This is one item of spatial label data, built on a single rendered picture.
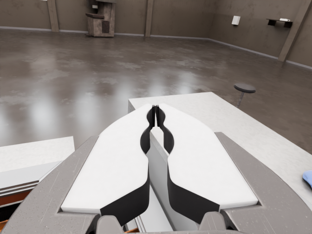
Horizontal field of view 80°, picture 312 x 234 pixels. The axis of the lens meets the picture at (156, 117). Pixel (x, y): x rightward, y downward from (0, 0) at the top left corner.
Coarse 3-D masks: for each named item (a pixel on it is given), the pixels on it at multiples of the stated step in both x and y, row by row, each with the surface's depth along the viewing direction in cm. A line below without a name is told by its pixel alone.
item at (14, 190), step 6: (12, 186) 73; (18, 186) 74; (24, 186) 75; (30, 186) 76; (0, 192) 72; (6, 192) 73; (12, 192) 74; (18, 192) 74; (138, 216) 70; (138, 222) 69; (138, 228) 67; (144, 228) 65
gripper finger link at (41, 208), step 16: (64, 160) 8; (80, 160) 8; (48, 176) 7; (64, 176) 7; (32, 192) 6; (48, 192) 6; (64, 192) 6; (16, 208) 6; (32, 208) 6; (48, 208) 6; (16, 224) 5; (32, 224) 5; (48, 224) 5; (64, 224) 5; (80, 224) 5; (96, 224) 6
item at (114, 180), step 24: (120, 120) 10; (144, 120) 10; (96, 144) 9; (120, 144) 9; (144, 144) 10; (96, 168) 7; (120, 168) 7; (144, 168) 7; (72, 192) 6; (96, 192) 6; (120, 192) 6; (144, 192) 7; (120, 216) 7
